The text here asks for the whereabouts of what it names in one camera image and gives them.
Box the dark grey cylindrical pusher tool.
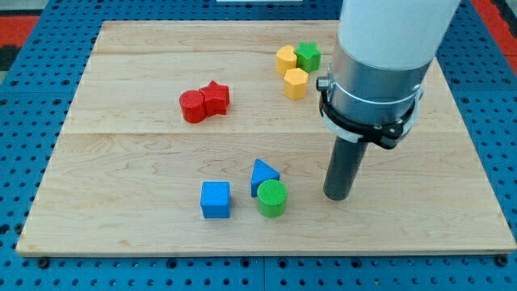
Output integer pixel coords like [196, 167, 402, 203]
[323, 137, 368, 200]

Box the red cylinder block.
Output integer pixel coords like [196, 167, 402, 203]
[179, 90, 207, 124]

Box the light wooden board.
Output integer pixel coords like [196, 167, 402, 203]
[16, 20, 516, 257]

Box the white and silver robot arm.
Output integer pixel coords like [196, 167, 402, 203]
[317, 0, 460, 150]

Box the yellow hexagon block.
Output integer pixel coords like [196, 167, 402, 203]
[284, 68, 309, 100]

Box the blue triangle block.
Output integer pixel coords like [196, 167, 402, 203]
[250, 158, 280, 197]

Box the blue cube block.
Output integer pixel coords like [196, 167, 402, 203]
[200, 181, 231, 219]

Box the yellow heart block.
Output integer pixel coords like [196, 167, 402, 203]
[275, 45, 297, 75]

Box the red star block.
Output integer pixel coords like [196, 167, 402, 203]
[200, 80, 230, 116]

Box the green cylinder block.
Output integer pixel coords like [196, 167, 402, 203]
[257, 179, 288, 218]

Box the green star block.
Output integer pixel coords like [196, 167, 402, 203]
[295, 42, 321, 73]

